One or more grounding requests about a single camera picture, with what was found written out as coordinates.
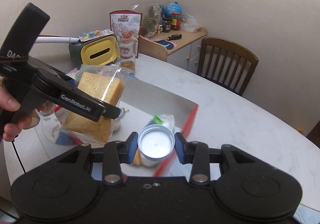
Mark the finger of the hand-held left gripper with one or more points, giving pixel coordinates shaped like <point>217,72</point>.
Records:
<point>55,76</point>
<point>112,113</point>

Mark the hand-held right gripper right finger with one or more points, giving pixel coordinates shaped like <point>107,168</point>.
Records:
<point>180,149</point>

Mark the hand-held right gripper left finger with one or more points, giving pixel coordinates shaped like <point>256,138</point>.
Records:
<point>132,149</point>

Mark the sponge cake slice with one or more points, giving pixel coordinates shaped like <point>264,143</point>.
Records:
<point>100,89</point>

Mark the green white packet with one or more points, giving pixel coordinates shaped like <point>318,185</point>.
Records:
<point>166,120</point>

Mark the person's left hand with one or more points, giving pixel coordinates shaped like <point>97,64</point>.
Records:
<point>10,101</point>

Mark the white rolled tube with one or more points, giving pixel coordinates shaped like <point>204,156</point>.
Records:
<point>55,39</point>

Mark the yellow tissue box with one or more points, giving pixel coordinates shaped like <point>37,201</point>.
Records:
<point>97,51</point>

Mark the tall drinking glass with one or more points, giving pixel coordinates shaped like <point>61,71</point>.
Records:
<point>127,56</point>

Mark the packet of colourful clips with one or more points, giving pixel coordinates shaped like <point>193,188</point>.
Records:
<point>95,34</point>

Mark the light wooden chair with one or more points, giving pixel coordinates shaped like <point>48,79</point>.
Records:
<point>152,48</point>

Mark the blue round mat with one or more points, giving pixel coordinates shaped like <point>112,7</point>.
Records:
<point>165,44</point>

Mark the red white snack bag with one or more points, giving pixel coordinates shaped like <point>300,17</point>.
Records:
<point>125,24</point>

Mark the small puzzle cube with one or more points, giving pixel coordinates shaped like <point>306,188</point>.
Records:
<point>160,28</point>

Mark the black yellow screwdriver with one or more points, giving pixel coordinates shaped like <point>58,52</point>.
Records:
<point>174,37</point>

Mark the light wooden side cabinet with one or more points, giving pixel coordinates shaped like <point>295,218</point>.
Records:
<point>185,46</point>

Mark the clear bag of dried plants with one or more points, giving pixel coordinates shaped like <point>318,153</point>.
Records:
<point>151,19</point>

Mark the dark glass jar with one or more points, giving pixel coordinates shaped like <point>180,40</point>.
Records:
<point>166,25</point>

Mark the red lid sauce jar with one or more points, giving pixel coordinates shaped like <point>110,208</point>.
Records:
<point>176,22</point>

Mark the brown wooden slatted chair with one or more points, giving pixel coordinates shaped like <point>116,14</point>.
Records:
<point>225,44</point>

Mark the clear plastic bag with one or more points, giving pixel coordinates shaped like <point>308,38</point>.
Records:
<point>190,23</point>

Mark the blue globe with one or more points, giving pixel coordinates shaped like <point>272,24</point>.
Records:
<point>173,9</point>

